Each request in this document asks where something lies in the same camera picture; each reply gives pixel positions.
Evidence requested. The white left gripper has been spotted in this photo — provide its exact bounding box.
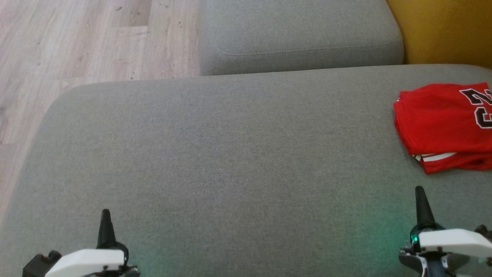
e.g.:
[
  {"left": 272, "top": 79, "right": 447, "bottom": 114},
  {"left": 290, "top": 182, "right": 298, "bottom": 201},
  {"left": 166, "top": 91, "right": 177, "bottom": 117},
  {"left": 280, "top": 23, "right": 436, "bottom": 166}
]
[{"left": 22, "top": 209, "right": 141, "bottom": 277}]

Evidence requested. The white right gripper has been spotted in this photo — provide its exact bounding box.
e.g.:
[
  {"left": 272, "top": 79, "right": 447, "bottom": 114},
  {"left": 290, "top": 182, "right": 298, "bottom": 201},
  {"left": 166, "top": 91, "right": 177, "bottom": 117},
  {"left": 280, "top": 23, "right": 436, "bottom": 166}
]
[{"left": 399, "top": 186, "right": 492, "bottom": 277}]

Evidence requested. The red basketball jersey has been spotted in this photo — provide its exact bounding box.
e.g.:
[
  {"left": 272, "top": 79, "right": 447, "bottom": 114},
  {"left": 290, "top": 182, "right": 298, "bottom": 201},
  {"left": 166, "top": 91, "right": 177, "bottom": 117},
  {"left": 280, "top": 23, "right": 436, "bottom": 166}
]
[{"left": 393, "top": 82, "right": 492, "bottom": 175}]

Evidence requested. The large grey sofa seat cushion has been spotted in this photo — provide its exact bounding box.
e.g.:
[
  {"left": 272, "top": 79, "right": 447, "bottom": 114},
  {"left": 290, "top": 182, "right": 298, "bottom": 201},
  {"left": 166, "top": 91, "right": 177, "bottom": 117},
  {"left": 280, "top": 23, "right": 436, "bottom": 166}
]
[{"left": 0, "top": 63, "right": 492, "bottom": 277}]

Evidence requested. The wide yellow sofa back cushion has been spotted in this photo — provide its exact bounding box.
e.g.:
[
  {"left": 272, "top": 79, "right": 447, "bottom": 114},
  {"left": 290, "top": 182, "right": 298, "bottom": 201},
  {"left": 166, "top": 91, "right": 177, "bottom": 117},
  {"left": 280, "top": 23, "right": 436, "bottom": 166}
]
[{"left": 386, "top": 0, "right": 492, "bottom": 70}]

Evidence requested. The small grey sofa seat cushion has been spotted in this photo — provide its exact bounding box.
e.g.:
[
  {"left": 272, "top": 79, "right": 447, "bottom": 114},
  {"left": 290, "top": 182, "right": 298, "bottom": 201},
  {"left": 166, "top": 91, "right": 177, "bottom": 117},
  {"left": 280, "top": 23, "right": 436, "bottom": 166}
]
[{"left": 199, "top": 0, "right": 405, "bottom": 76}]

